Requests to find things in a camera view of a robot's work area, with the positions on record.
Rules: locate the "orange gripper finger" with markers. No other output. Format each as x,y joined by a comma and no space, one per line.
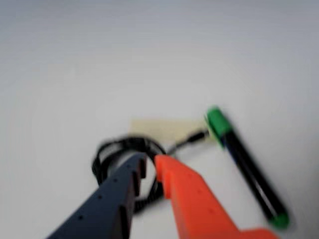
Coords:
194,204

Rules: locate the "black marker with green cap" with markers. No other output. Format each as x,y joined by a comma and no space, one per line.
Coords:
249,161

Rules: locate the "wide beige masking tape strip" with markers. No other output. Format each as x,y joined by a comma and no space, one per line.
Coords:
159,129

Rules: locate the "navy gripper finger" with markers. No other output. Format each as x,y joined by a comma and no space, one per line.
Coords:
104,206

